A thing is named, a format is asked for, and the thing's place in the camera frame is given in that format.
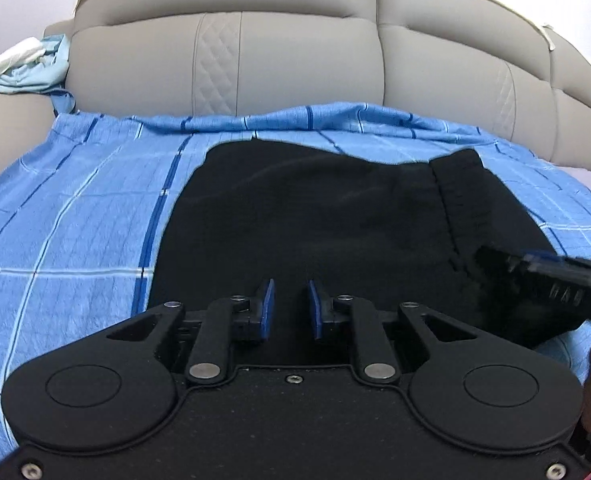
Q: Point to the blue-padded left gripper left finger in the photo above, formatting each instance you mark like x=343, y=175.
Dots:
x=227, y=321

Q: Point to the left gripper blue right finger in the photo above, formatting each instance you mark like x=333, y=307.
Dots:
x=549, y=257

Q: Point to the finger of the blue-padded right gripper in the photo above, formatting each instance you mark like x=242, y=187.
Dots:
x=354, y=322

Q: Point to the black pants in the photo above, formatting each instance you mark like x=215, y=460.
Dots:
x=262, y=210

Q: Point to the blue plaid bed sheet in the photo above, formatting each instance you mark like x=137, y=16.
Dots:
x=82, y=214

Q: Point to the beige armrest cushion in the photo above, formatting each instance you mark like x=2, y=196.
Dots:
x=25, y=121

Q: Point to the light blue crumpled cloth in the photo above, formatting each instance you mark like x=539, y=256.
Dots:
x=38, y=66

